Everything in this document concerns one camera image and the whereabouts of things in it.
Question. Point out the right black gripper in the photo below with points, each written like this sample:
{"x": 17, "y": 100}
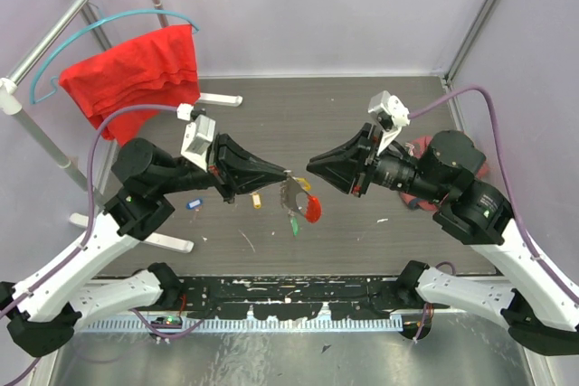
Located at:
{"x": 338, "y": 165}

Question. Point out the red cloth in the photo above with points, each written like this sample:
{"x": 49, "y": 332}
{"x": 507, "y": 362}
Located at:
{"x": 155, "y": 68}

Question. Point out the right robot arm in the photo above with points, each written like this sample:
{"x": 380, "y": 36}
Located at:
{"x": 538, "y": 307}

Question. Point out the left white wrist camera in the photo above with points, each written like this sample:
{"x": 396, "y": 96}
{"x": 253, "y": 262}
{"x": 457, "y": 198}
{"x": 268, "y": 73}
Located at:
{"x": 198, "y": 136}

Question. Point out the blue tag key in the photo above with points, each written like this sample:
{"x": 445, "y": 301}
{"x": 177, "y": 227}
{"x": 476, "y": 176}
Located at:
{"x": 195, "y": 204}

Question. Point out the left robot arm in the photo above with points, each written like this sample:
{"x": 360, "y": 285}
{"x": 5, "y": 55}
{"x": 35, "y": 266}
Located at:
{"x": 48, "y": 308}

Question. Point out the metal key holder red handle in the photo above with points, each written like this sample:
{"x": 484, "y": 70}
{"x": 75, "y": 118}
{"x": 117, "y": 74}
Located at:
{"x": 299, "y": 202}

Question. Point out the teal clothes hanger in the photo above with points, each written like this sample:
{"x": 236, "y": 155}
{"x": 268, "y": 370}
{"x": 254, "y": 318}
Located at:
{"x": 33, "y": 100}

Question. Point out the yellow tag key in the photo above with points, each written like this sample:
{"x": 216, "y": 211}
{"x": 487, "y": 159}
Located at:
{"x": 256, "y": 201}
{"x": 304, "y": 184}

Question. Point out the green tag key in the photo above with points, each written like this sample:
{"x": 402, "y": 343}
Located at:
{"x": 294, "y": 226}

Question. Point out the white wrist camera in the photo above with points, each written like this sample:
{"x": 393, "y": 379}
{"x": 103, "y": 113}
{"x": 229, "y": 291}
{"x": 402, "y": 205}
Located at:
{"x": 198, "y": 136}
{"x": 391, "y": 115}

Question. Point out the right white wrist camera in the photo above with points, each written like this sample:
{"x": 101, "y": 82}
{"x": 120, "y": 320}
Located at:
{"x": 391, "y": 115}

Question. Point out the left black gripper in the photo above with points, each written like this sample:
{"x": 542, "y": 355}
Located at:
{"x": 234, "y": 171}

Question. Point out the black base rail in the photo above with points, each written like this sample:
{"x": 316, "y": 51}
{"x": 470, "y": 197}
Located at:
{"x": 292, "y": 297}

